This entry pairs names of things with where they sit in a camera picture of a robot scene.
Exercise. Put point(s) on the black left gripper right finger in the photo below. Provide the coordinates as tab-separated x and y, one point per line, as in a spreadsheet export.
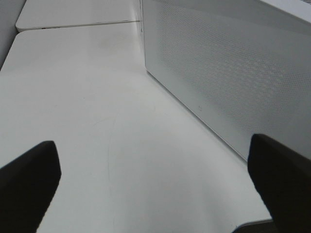
282	177

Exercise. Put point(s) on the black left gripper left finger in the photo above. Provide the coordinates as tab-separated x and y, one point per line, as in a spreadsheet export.
27	187

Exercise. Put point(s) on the white microwave door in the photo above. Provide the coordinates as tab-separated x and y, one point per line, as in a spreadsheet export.
242	66

